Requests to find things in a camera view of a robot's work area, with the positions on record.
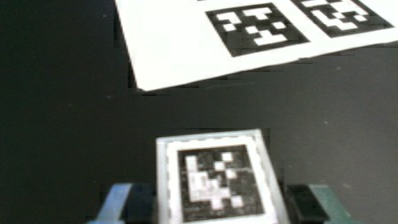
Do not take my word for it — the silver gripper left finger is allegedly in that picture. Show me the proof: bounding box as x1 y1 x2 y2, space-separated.
88 183 157 224

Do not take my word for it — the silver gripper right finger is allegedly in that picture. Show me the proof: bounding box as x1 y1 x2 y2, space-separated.
285 184 354 224

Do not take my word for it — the white tagged cube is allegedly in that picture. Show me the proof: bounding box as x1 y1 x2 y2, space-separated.
157 129 292 224

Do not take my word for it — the white paper tag sheet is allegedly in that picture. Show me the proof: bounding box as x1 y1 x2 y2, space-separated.
116 0 398 91

